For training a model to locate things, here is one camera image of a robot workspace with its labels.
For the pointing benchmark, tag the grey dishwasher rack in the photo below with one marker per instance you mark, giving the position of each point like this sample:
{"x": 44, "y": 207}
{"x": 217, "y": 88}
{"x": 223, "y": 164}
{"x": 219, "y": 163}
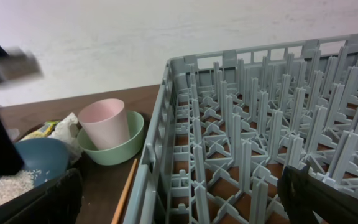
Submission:
{"x": 226, "y": 124}

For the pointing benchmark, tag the dark blue plate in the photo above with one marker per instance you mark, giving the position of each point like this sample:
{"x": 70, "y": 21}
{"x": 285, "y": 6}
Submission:
{"x": 47, "y": 157}

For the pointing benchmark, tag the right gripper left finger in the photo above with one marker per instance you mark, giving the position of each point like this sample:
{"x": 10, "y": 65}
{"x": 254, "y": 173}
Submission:
{"x": 56, "y": 201}

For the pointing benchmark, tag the pile of white rice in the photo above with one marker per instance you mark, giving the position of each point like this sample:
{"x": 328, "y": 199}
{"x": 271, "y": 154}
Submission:
{"x": 14, "y": 186}

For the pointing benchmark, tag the pink cup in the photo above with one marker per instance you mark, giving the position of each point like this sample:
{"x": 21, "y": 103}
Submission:
{"x": 105, "y": 122}

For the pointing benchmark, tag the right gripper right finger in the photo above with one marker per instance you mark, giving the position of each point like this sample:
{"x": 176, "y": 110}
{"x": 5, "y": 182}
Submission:
{"x": 304, "y": 198}

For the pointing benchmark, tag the wooden chopstick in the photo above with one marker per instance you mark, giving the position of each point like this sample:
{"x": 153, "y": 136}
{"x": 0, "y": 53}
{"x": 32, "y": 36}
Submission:
{"x": 124, "y": 194}

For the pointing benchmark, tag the yellow snack wrapper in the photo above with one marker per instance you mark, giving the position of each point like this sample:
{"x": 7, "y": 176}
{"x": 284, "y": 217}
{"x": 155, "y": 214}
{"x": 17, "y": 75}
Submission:
{"x": 40, "y": 131}

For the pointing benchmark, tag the dark brown serving tray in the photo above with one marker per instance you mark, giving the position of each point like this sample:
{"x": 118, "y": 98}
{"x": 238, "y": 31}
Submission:
{"x": 102, "y": 188}

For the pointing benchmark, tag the green bowl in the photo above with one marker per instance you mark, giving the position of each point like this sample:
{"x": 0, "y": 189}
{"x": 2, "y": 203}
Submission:
{"x": 118, "y": 154}

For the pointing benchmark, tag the white napkin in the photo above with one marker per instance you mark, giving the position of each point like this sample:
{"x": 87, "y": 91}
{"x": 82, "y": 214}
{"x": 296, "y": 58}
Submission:
{"x": 66, "y": 131}

